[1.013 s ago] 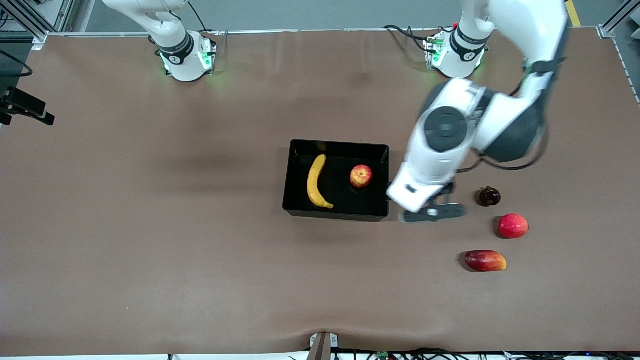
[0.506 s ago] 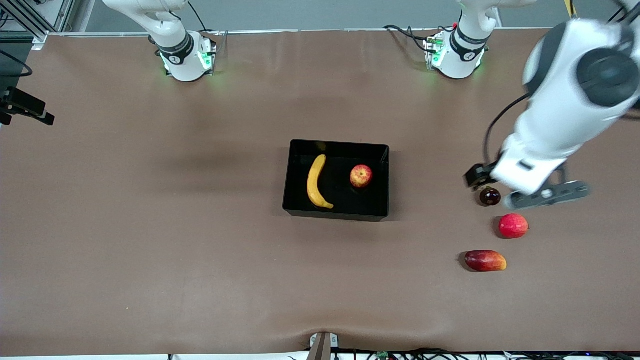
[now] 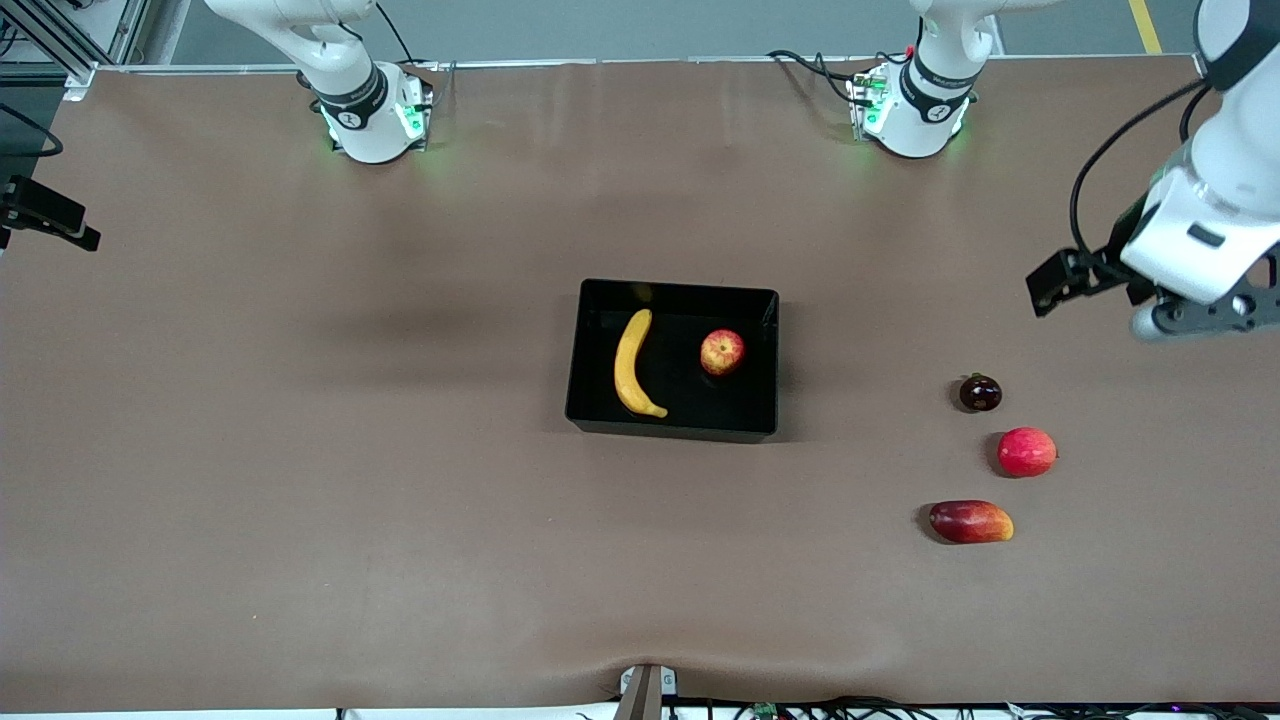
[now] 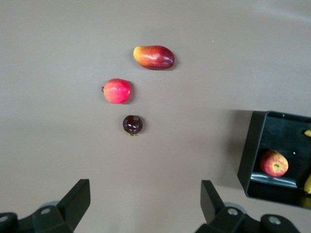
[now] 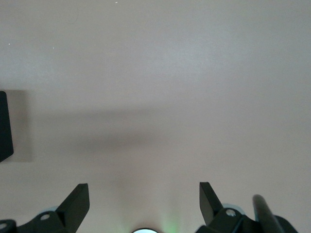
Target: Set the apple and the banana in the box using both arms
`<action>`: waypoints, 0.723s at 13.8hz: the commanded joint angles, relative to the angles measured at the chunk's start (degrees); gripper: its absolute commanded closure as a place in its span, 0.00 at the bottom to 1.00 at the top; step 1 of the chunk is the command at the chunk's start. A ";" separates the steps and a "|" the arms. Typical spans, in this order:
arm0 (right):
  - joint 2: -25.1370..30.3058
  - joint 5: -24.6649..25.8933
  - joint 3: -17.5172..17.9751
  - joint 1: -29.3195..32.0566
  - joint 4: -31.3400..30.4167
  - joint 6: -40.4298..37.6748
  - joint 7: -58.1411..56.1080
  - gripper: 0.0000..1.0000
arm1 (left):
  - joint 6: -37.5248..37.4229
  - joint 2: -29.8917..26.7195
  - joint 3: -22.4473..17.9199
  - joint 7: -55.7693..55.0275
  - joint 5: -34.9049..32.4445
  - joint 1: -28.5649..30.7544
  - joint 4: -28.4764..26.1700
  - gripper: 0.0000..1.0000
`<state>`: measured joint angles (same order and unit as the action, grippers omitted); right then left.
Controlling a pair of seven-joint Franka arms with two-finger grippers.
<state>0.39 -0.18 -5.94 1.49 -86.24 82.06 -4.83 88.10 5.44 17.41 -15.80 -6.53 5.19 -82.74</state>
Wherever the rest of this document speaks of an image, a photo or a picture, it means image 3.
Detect black left base cables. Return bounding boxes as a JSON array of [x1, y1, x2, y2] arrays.
[[766, 48, 863, 106]]

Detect red yellow apple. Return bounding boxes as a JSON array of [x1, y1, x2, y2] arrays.
[[699, 329, 746, 377]]

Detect black right base cable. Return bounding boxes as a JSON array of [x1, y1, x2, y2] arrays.
[[375, 0, 441, 106]]

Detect brown table mat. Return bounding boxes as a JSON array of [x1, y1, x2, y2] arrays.
[[0, 55, 1280, 713]]

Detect red yellow mango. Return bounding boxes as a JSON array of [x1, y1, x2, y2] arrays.
[[929, 500, 1015, 545]]

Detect silver table edge rail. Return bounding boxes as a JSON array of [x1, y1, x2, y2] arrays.
[[62, 52, 1231, 77]]

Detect black table edge cables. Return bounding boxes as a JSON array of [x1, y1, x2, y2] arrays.
[[575, 695, 1280, 720]]

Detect yellow banana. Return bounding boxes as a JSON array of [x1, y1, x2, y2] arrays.
[[613, 308, 669, 419]]

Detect aluminium frame struts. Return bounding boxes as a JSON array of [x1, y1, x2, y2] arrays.
[[0, 0, 151, 101]]

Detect dark purple mangosteen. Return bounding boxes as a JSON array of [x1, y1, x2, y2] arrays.
[[958, 372, 1003, 413]]

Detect black plastic box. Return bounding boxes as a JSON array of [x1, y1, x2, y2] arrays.
[[565, 279, 780, 444]]

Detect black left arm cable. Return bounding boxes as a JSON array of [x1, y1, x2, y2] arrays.
[[1068, 78, 1213, 263]]

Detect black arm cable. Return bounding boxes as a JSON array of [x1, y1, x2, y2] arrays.
[[0, 100, 63, 158], [1068, 78, 1213, 263]]

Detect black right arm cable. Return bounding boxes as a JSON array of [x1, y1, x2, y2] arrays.
[[0, 100, 63, 158]]

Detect metal camera pole bracket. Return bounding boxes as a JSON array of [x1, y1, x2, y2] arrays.
[[614, 662, 679, 720]]

